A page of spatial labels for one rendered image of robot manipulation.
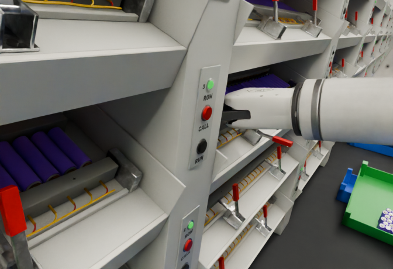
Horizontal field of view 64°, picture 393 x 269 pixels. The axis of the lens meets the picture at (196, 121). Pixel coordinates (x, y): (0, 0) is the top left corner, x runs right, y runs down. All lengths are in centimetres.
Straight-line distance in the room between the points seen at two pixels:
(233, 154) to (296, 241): 71
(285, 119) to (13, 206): 32
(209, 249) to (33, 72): 49
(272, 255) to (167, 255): 72
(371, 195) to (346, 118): 111
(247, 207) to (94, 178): 46
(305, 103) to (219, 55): 13
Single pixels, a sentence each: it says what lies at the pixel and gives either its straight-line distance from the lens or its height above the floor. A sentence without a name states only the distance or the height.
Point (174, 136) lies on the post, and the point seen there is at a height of 58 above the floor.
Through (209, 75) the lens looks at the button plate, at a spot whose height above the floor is 65.
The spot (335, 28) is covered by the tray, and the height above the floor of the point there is 70.
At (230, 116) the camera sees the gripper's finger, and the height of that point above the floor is 58.
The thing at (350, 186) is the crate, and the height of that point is 0.
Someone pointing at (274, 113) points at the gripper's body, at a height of 60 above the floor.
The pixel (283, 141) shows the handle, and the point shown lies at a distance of 58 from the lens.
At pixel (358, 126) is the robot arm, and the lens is 42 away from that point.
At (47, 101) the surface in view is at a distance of 23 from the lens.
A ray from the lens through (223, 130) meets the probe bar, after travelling 54.
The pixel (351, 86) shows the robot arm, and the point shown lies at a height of 65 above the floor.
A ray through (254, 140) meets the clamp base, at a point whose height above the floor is 50.
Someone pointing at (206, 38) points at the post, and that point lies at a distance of 33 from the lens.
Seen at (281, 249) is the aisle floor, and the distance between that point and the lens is 115.
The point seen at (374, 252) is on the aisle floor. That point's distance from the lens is 131.
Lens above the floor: 72
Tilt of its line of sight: 20 degrees down
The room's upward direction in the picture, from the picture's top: 7 degrees clockwise
